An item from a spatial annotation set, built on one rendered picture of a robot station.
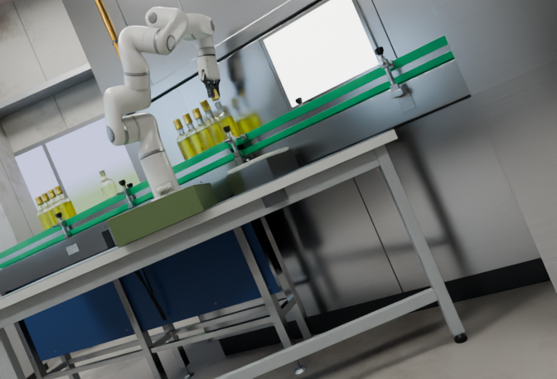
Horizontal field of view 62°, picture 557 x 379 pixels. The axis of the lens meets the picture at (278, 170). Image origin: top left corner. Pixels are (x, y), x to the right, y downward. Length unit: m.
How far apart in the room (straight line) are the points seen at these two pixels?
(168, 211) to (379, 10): 1.08
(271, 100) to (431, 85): 0.70
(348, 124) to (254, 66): 0.55
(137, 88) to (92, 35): 1.05
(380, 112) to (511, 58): 0.46
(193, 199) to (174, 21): 0.59
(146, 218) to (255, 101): 0.77
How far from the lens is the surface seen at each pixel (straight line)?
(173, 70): 2.30
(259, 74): 2.03
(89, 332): 2.66
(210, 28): 1.91
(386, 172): 1.59
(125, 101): 1.60
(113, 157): 5.23
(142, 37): 1.63
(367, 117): 1.69
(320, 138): 1.75
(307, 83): 1.95
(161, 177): 1.64
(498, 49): 1.48
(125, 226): 1.58
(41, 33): 5.76
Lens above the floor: 0.77
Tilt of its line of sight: level
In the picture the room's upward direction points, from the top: 23 degrees counter-clockwise
